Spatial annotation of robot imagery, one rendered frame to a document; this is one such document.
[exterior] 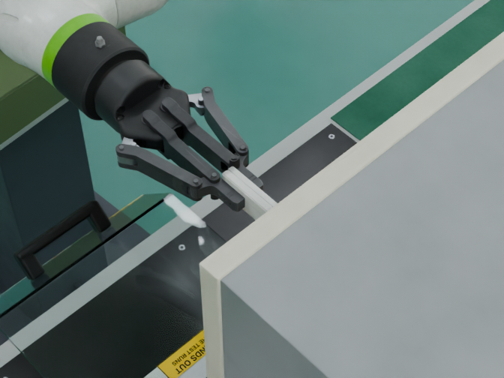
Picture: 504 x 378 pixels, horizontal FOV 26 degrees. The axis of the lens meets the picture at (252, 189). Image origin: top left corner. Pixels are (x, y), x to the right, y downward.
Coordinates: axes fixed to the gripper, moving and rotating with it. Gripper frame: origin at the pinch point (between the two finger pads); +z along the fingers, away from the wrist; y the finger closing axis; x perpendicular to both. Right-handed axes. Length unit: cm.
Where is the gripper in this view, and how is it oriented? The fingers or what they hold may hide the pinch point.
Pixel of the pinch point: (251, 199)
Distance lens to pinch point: 106.2
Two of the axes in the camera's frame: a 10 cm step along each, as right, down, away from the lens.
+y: -7.3, 5.4, -4.2
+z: 6.8, 5.8, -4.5
